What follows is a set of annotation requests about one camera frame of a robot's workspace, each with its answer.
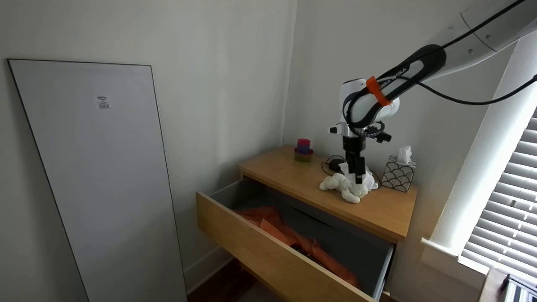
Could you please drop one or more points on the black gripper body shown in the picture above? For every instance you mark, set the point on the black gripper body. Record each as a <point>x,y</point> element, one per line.
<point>354,143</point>

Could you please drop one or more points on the white plush bear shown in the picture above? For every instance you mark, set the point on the white plush bear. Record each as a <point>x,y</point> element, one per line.
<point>344,189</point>

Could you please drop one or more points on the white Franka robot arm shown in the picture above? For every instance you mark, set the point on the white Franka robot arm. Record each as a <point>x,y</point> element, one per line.
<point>475,39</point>

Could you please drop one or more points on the open wooden drawer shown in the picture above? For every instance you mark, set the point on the open wooden drawer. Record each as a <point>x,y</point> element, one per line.
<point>262,258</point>

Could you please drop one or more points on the scallop pattern tissue box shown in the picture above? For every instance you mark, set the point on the scallop pattern tissue box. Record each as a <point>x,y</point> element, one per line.
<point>398,179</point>

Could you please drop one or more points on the light wooden nightstand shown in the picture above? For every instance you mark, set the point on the light wooden nightstand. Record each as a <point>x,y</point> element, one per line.
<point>312,179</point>

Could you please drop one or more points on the white tissue in box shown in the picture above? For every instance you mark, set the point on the white tissue in box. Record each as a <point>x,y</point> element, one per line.
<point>403,154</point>

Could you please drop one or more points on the stacked purple pink cups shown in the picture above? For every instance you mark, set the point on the stacked purple pink cups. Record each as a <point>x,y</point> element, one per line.
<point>304,152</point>

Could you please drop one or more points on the orange cloth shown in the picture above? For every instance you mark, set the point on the orange cloth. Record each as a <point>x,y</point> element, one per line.
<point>291,236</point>

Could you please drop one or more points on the white window blinds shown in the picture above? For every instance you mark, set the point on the white window blinds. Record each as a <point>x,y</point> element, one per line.
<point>504,236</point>

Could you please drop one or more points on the large white board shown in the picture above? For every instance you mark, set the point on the large white board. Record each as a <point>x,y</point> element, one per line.
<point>106,185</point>

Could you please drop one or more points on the white window frame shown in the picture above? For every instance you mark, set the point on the white window frame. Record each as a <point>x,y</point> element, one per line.
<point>480,185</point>

